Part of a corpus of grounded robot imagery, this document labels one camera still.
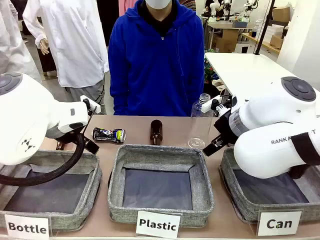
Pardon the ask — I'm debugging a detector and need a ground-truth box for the white Plastic sign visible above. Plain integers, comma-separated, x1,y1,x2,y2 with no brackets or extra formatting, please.
135,210,182,239

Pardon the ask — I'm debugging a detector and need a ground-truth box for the black left arm cable sleeve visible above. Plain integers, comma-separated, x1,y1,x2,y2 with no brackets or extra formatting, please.
0,132,87,187

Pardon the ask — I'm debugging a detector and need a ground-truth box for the mannequin in white shirt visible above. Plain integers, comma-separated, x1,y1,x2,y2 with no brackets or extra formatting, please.
22,0,110,116

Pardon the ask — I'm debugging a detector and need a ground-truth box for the crushed black soda can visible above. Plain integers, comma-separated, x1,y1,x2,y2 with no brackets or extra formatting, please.
92,127,127,144

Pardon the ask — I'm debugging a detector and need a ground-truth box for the clear open plastic bottle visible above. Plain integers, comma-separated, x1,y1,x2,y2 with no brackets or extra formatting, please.
187,93,215,150

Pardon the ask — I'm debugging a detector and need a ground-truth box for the grey basket with Plastic sign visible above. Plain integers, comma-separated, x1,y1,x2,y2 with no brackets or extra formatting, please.
107,144,215,228

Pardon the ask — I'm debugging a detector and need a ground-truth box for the grey basket with Can sign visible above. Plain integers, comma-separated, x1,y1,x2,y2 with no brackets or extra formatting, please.
219,147,320,224

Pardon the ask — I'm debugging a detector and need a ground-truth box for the wooden shelf board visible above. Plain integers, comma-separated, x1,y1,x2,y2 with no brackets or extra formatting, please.
241,32,281,55

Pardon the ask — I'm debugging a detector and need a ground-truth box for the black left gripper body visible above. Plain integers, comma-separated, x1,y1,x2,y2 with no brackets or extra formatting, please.
44,123,86,146

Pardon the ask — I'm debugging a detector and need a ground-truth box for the white Bottle sign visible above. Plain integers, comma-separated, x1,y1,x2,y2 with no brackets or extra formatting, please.
3,213,51,238

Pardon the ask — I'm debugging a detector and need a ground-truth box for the beige tote bag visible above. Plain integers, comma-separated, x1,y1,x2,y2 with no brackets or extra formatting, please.
211,79,227,99

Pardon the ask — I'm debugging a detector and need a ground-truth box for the person in blue hoodie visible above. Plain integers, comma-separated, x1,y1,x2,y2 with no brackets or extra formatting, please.
107,0,206,117

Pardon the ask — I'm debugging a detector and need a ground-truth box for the colourful floral fabric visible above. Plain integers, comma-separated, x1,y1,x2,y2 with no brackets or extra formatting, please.
204,58,217,85

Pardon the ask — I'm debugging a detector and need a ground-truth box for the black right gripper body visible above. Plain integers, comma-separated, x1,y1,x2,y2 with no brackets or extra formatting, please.
213,109,241,148

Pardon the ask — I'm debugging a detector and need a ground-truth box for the white face mask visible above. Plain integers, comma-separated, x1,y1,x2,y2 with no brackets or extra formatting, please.
145,0,174,10

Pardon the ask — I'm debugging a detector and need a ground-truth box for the white side table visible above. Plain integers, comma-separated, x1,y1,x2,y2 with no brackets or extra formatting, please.
204,52,320,101

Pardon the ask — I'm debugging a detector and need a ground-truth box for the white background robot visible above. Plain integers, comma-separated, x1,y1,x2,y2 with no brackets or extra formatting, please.
204,0,234,20

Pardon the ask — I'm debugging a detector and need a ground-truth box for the black stand pole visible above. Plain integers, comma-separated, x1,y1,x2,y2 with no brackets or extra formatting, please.
253,0,276,56

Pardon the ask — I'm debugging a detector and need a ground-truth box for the background workbench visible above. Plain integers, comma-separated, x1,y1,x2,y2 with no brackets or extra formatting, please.
206,21,256,54

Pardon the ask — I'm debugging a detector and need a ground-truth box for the large cardboard box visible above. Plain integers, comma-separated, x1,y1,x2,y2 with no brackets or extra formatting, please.
272,6,291,22

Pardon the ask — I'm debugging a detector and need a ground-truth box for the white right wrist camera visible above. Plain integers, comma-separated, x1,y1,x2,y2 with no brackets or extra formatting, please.
201,96,222,112

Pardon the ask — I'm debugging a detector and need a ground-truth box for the small cardboard box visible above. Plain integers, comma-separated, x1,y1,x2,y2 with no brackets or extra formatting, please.
269,34,285,50

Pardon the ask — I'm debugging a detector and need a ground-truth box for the grey basket with Bottle sign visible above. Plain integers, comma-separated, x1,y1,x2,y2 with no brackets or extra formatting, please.
0,149,103,231

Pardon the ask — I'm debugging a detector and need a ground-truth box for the white Can sign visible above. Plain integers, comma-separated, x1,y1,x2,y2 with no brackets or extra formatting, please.
257,211,303,237

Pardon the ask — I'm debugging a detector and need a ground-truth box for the cardboard box under workbench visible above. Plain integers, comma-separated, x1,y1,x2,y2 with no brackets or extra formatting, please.
214,29,240,54

